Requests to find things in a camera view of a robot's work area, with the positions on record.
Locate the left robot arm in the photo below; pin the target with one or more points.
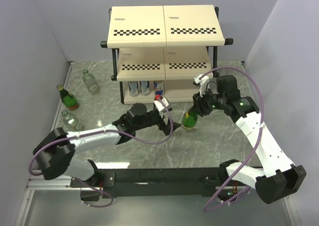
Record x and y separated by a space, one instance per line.
56 154

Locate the green Perrier bottle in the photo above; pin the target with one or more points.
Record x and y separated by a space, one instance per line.
189 119

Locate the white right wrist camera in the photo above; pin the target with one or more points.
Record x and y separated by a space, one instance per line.
203 81

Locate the silver energy drink can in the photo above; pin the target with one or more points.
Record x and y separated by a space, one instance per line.
145 88

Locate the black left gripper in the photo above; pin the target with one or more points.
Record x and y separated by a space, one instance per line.
166 129

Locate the green bottle left side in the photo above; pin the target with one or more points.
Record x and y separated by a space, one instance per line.
67 98

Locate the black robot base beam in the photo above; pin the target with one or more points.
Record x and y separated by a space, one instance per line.
160 182

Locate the blue energy drink can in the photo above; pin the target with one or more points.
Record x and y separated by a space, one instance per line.
159 87

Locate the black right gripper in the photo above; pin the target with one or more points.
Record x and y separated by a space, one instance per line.
199 107

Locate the clear glass bottle front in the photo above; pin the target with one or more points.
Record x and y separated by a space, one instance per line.
72 121

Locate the clear glass bottle rear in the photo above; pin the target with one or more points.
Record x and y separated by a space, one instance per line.
90 82

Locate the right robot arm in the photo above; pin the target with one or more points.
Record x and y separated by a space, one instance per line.
279 177

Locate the clear glass bottle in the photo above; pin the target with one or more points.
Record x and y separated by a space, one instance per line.
72 121
90 82

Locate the beige three-tier shelf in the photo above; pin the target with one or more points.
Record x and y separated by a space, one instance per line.
171 43

